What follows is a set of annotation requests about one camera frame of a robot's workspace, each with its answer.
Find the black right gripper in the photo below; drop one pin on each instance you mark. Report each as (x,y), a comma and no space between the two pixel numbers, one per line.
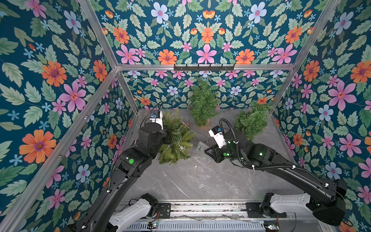
(214,151)

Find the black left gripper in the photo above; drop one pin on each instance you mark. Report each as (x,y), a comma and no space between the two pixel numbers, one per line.
(162,135)

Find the light green fern christmas tree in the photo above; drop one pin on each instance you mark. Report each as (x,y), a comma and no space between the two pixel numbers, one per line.
(178,141)

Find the clear battery box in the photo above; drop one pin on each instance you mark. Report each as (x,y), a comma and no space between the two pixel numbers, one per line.
(201,147)

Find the thin wire string light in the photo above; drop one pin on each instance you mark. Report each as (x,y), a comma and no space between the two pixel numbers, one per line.
(199,171)

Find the dark green tree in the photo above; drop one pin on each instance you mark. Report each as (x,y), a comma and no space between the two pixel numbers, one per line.
(203,103)
(253,122)

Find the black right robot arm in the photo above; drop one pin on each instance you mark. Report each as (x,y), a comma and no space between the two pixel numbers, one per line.
(323,198)

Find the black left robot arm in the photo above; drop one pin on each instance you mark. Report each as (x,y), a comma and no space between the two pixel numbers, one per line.
(129,167)

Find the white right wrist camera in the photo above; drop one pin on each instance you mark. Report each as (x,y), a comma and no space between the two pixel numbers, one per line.
(218,136)

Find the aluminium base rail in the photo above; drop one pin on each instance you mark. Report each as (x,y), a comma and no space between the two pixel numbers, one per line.
(208,216)

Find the black hook rail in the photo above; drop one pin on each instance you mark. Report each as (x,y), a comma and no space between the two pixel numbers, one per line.
(204,67)

